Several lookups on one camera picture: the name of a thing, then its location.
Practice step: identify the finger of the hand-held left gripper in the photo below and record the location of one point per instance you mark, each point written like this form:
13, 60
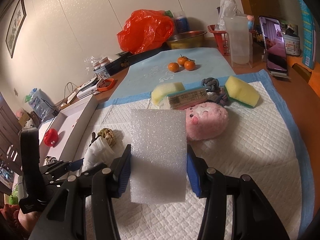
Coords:
75, 164
58, 180

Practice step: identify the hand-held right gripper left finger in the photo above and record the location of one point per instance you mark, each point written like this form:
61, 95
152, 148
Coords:
125, 172

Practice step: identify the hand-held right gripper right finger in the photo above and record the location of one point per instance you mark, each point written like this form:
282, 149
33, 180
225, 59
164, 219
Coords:
193, 177

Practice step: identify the white sock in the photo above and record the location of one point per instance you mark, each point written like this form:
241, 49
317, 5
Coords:
97, 152

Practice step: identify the white box tray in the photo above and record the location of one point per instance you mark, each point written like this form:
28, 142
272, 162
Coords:
67, 127

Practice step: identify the beige braided scrunchie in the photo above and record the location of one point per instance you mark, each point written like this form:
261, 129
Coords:
106, 136

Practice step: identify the white foam sheet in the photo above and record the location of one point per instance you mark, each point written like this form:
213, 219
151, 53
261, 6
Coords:
157, 142

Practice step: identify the pink plush toy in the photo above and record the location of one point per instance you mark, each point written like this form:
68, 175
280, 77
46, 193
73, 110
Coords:
207, 122

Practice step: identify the pale yellow sponge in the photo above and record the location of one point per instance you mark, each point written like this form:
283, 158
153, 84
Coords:
162, 91

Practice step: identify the yellow green scouring sponge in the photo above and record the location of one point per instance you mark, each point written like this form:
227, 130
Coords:
241, 90

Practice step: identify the person's left hand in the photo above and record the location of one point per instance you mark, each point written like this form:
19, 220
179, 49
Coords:
28, 220

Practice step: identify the dark wooden door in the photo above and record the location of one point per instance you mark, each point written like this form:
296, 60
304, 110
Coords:
8, 135

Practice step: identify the red plush toy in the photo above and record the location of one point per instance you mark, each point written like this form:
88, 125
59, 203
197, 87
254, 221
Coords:
51, 137

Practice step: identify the large water bottle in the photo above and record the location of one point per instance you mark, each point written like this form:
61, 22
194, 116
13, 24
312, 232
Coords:
40, 103

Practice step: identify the small wooden box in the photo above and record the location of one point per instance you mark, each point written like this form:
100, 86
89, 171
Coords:
70, 98

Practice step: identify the teal tissue pack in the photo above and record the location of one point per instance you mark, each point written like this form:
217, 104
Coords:
187, 98

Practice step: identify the white-capped pill bottle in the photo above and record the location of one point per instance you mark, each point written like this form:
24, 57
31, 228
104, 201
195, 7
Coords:
103, 62
96, 66

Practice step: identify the light blue mat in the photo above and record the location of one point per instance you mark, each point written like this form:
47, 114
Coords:
145, 70

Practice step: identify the clear plastic wrap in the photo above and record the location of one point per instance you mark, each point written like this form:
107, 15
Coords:
90, 60

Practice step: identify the black decorated tray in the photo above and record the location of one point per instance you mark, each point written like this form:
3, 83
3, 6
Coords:
120, 63

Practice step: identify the tangerine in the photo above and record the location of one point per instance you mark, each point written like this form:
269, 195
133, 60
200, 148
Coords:
190, 65
182, 61
173, 67

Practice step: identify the phone stand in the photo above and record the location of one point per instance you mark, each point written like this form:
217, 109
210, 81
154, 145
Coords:
280, 75

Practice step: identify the metal bowl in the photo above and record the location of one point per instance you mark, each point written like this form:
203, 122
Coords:
186, 40

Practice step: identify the red plastic basket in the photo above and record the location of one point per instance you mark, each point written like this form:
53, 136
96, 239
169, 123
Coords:
218, 38

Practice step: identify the clear plastic pitcher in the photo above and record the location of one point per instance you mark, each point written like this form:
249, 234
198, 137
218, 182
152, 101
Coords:
238, 42

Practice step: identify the orange plastic bag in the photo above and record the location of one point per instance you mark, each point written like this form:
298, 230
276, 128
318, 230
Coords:
145, 30

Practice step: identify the smartphone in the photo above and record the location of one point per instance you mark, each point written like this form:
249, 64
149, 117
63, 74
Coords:
273, 45

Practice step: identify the blue spray can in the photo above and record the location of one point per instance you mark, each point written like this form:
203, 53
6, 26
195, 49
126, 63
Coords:
180, 22

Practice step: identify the pink pig figurine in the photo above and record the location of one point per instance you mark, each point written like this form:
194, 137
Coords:
250, 22

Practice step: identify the round cookie tin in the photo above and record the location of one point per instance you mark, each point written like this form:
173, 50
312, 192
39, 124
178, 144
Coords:
292, 42

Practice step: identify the white plastic bag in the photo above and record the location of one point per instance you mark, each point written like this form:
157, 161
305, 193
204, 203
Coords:
227, 7

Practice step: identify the blue cardboard box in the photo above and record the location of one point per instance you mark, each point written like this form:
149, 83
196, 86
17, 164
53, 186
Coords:
306, 30

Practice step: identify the framed wall picture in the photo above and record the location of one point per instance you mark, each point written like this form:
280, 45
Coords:
15, 27

